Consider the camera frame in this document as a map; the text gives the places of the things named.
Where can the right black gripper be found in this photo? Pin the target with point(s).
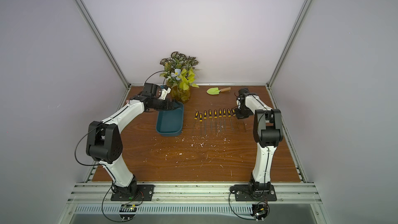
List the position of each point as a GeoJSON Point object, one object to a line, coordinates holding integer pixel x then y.
{"type": "Point", "coordinates": [239, 113]}

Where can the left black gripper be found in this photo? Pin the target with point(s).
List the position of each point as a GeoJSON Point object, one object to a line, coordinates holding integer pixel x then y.
{"type": "Point", "coordinates": [171, 104]}

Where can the teal plastic storage box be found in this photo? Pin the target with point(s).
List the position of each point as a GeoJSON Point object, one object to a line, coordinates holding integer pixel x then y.
{"type": "Point", "coordinates": [170, 123]}

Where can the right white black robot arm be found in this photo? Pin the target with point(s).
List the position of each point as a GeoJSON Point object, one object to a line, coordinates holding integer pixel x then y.
{"type": "Point", "coordinates": [267, 132]}

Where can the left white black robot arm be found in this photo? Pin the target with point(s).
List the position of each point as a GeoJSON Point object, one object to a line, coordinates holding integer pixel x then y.
{"type": "Point", "coordinates": [104, 143]}

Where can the amber vase with plants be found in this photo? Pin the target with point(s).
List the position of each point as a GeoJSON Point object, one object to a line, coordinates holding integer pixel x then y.
{"type": "Point", "coordinates": [179, 74]}

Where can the right controller board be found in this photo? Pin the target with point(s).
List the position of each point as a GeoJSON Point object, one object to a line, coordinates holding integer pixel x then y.
{"type": "Point", "coordinates": [260, 211]}

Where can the controller board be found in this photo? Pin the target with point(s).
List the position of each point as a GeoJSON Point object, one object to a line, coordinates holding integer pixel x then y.
{"type": "Point", "coordinates": [260, 211]}
{"type": "Point", "coordinates": [127, 212]}

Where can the left controller board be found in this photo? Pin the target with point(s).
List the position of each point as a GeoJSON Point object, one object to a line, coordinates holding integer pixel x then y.
{"type": "Point", "coordinates": [127, 212]}

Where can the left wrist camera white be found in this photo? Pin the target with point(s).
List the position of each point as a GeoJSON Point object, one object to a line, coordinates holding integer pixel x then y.
{"type": "Point", "coordinates": [164, 91]}

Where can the green trowel wooden handle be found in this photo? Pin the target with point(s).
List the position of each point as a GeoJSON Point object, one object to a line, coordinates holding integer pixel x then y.
{"type": "Point", "coordinates": [217, 91]}

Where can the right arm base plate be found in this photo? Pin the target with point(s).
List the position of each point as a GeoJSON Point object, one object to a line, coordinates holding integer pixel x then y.
{"type": "Point", "coordinates": [242, 193]}

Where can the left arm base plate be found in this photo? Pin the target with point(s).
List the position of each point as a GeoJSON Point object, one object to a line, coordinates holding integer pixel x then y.
{"type": "Point", "coordinates": [143, 192]}

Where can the aluminium front rail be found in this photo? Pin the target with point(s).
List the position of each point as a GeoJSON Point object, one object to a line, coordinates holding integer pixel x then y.
{"type": "Point", "coordinates": [218, 192]}

